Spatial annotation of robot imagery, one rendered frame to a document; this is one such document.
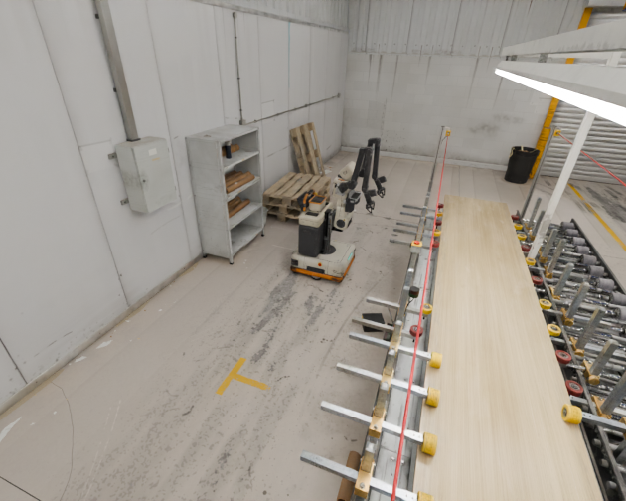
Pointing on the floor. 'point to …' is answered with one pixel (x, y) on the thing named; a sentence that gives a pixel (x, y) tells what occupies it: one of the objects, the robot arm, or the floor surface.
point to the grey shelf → (202, 184)
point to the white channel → (590, 41)
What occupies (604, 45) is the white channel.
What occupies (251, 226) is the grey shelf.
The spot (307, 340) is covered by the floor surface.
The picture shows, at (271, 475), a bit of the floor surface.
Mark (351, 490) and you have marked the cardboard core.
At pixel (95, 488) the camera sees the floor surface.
